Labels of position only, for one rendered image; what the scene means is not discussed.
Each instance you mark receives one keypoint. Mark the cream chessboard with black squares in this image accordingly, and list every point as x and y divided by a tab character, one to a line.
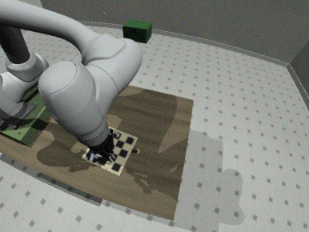
123	145

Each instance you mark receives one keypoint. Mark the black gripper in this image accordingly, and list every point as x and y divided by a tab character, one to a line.
104	149

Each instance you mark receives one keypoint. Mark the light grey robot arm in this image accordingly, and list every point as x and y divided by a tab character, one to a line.
76	99

